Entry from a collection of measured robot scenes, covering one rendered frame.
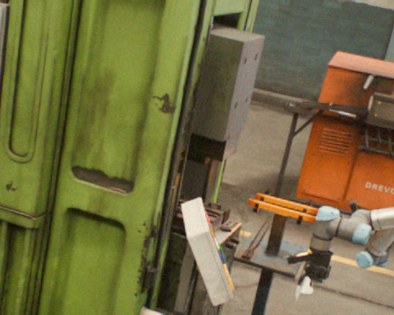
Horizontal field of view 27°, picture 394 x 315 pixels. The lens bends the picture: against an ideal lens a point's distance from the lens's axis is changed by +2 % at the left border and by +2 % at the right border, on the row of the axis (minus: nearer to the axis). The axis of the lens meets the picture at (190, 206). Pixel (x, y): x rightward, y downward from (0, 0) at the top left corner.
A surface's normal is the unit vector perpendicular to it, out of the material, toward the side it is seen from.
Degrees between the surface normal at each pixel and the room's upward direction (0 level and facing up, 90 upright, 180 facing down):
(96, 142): 89
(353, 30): 91
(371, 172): 90
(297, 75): 91
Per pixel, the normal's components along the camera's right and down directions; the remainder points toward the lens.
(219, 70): -0.34, 0.25
